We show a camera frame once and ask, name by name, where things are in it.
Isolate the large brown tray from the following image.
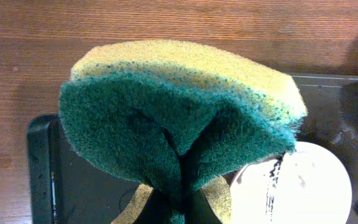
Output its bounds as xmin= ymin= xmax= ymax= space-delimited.
xmin=292 ymin=73 xmax=358 ymax=224

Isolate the small black tray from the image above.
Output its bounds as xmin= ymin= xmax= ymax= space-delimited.
xmin=27 ymin=114 xmax=139 ymax=223

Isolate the white plate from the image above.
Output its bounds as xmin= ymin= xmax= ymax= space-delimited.
xmin=230 ymin=141 xmax=352 ymax=224

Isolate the green yellow sponge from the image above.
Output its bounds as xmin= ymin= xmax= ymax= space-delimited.
xmin=59 ymin=40 xmax=307 ymax=223

